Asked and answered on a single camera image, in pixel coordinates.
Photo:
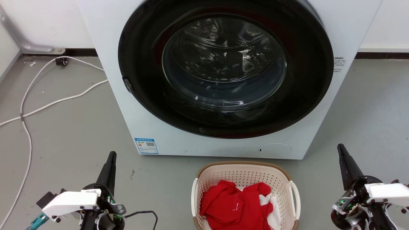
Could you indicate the round white filter cover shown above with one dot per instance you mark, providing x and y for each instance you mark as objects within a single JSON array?
[{"x": 274, "y": 150}]

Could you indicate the blue energy label sticker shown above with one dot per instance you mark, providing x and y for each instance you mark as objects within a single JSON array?
[{"x": 146, "y": 146}]

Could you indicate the grey metal pipe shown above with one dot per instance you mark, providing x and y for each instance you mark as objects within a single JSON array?
[{"x": 19, "y": 36}]

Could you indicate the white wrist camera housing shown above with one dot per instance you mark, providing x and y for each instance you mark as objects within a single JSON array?
[
  {"x": 388, "y": 192},
  {"x": 70, "y": 203}
]

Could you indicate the white front-load washing machine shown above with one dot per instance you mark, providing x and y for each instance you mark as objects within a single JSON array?
[{"x": 335, "y": 28}]

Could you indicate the black round washer door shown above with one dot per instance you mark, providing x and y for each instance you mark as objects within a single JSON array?
[{"x": 143, "y": 95}]

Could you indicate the small black floor plug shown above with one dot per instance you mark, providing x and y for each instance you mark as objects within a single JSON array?
[{"x": 61, "y": 61}]

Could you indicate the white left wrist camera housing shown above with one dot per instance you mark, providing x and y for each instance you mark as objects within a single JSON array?
[{"x": 70, "y": 203}]

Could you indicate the small text sticker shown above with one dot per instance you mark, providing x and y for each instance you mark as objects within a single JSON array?
[{"x": 338, "y": 64}]

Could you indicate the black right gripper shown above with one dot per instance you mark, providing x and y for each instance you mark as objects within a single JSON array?
[{"x": 358, "y": 201}]

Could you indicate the red garment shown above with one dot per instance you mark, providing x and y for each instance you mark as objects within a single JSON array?
[{"x": 230, "y": 204}]

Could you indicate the beige perforated laundry basket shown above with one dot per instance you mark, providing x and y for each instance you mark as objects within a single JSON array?
[{"x": 246, "y": 174}]

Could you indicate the white garment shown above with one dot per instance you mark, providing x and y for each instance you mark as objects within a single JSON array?
[{"x": 275, "y": 217}]

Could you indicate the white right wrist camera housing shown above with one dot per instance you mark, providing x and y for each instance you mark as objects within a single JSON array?
[{"x": 388, "y": 192}]

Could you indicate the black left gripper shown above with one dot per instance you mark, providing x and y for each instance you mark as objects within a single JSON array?
[{"x": 107, "y": 207}]

